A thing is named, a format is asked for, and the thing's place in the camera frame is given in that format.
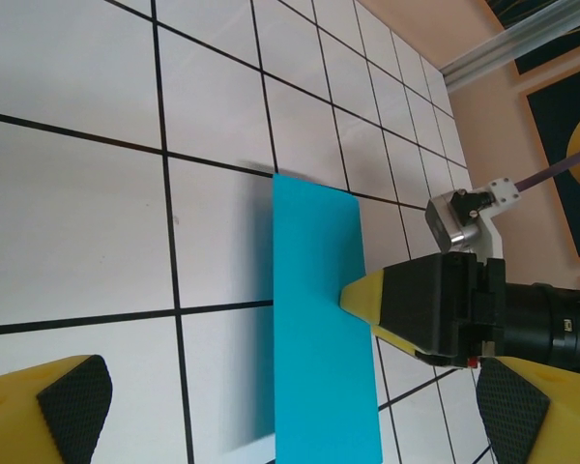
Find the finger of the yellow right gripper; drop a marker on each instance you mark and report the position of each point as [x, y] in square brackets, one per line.
[391, 299]
[391, 339]

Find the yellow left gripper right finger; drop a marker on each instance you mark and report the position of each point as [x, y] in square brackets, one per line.
[551, 415]

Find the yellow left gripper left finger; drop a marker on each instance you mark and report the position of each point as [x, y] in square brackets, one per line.
[38, 415]

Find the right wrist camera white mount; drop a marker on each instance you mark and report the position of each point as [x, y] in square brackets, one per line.
[452, 217]

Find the aluminium frame post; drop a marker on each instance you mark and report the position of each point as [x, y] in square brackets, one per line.
[488, 58]

